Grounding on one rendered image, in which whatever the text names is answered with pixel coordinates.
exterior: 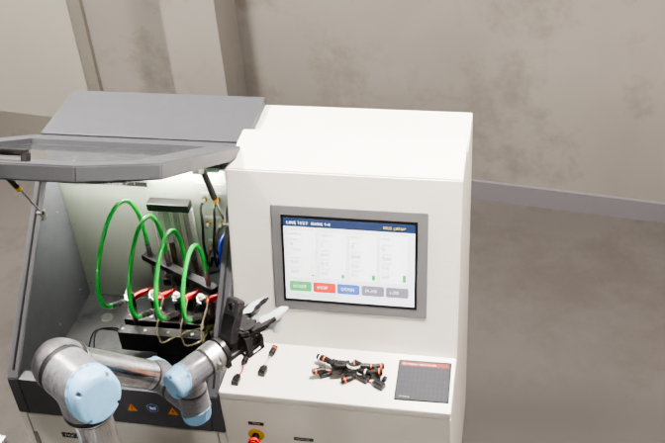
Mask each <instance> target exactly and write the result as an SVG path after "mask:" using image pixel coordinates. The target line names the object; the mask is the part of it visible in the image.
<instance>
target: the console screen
mask: <svg viewBox="0 0 665 443"><path fill-rule="evenodd" d="M270 209H271V228H272V248H273V269H274V289H275V306H276V307H277V308H279V307H288V308H289V309H296V310H321V311H334V312H346V313H359V314H372V315H385V316H397V317H410V318H423V319H426V318H427V294H428V213H411V212H394V211H376V210H360V209H342V208H325V207H307V206H290V205H272V204H271V205H270Z"/></svg>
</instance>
